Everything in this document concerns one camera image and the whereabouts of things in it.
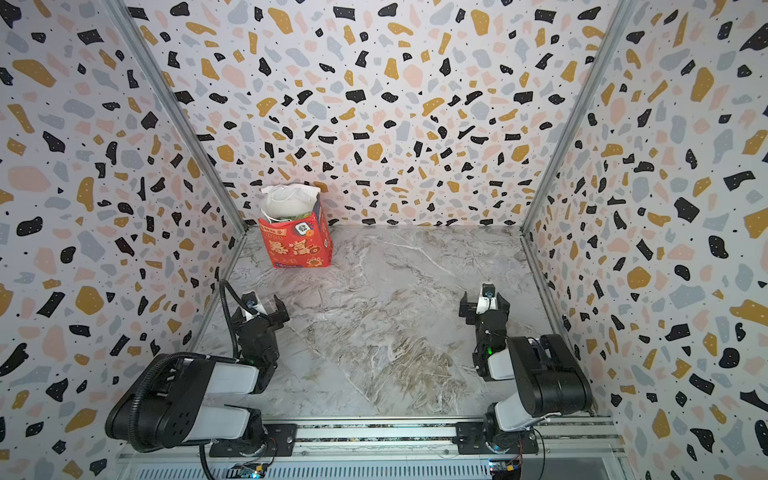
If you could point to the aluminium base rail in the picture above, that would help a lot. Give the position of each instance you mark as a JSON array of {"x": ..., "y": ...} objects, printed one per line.
[{"x": 576, "y": 447}]

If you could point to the left corner aluminium post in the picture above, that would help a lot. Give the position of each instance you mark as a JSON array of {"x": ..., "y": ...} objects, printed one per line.
[{"x": 120, "y": 17}]

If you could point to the right circuit board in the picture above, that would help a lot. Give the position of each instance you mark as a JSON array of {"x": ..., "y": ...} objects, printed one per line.
[{"x": 505, "y": 469}]

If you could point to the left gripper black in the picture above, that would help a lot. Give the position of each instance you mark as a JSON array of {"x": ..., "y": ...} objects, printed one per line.
[{"x": 264, "y": 315}]

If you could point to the circuit board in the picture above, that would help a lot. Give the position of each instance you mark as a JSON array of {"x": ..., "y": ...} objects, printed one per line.
[
  {"x": 505, "y": 469},
  {"x": 249, "y": 470}
]

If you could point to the red paper bag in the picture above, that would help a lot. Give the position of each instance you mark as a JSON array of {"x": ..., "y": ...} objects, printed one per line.
[{"x": 294, "y": 227}]

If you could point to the right corner aluminium post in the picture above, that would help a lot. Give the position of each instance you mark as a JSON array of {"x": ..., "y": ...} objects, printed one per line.
[{"x": 603, "y": 57}]

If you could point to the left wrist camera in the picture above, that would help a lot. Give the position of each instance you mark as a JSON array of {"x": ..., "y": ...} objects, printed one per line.
[{"x": 253, "y": 310}]

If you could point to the left circuit board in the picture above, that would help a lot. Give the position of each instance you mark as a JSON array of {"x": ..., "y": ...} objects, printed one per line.
[{"x": 249, "y": 470}]

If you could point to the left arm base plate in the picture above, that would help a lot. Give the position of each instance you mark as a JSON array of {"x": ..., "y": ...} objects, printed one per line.
[{"x": 268, "y": 441}]

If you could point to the corner aluminium post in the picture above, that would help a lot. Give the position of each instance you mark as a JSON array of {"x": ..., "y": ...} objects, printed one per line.
[
  {"x": 603, "y": 57},
  {"x": 120, "y": 17}
]

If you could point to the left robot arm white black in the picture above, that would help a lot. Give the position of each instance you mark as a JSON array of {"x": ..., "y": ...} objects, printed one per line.
[{"x": 165, "y": 407}]

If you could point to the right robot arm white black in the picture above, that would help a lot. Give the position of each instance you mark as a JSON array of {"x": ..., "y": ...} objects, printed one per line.
[{"x": 549, "y": 381}]

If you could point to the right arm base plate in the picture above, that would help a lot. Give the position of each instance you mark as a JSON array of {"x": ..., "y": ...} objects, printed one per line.
[{"x": 483, "y": 438}]

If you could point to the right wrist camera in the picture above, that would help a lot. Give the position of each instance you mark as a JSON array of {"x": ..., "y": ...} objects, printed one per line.
[{"x": 487, "y": 300}]

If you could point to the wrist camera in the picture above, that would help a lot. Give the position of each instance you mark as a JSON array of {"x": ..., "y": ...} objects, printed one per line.
[
  {"x": 253, "y": 310},
  {"x": 487, "y": 300}
]

